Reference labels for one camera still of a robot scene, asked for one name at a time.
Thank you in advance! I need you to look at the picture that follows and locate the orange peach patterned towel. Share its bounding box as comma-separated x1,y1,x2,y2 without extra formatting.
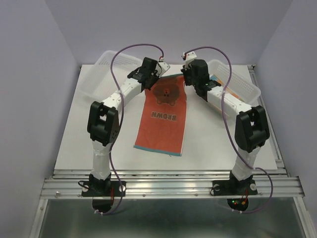
210,73,246,102

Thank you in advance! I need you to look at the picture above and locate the brown orange bear towel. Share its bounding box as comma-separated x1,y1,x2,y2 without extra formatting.
134,74,187,156

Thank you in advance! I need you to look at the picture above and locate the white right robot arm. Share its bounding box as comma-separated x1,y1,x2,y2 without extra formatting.
181,57,270,193

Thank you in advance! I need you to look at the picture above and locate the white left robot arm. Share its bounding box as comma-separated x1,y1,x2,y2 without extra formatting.
86,57,170,195

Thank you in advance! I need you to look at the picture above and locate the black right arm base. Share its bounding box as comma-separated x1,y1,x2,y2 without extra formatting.
210,172,258,212

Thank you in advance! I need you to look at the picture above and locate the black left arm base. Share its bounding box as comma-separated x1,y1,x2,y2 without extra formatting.
78,178,126,215

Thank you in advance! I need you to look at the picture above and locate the white basket holding towels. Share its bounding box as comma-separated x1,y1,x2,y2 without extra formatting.
79,51,142,101

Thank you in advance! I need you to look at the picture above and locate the empty white plastic basket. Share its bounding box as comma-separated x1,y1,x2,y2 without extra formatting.
207,59,261,104

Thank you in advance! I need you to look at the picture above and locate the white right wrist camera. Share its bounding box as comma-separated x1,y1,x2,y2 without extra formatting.
182,51,197,67

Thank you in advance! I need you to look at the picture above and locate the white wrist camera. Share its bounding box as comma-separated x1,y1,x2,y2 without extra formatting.
157,57,170,78
182,51,197,67

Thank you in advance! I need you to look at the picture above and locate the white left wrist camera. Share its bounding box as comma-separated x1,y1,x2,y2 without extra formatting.
157,57,170,78

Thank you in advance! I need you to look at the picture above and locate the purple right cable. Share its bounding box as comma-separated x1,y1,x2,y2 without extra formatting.
194,46,275,214

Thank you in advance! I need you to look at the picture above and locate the purple cable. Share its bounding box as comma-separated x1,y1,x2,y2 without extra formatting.
95,44,165,216
194,46,275,214

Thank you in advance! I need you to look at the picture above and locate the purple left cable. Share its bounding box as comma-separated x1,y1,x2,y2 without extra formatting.
95,44,165,216

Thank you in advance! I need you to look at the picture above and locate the aluminium mounting rail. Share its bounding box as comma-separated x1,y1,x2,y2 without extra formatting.
40,169,305,199

